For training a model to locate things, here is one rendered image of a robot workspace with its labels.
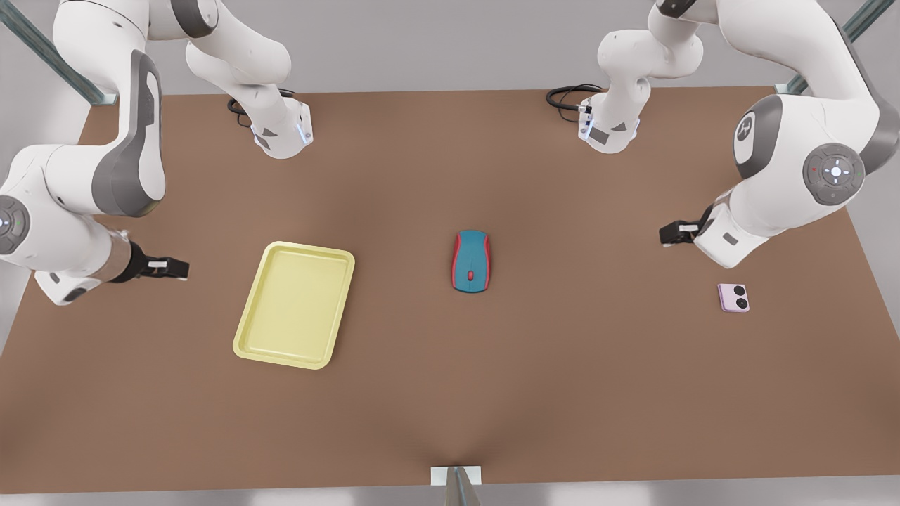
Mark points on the pink flip phone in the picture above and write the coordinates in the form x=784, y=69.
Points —
x=733, y=297

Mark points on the teal and red computer mouse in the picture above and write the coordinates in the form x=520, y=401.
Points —
x=471, y=261

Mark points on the pale yellow tray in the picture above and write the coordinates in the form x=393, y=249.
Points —
x=295, y=304

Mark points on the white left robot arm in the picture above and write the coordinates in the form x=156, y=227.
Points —
x=794, y=161

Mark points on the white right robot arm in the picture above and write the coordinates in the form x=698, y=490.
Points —
x=126, y=140

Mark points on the silver frame post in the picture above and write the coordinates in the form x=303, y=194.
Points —
x=840, y=35
x=458, y=483
x=53, y=53

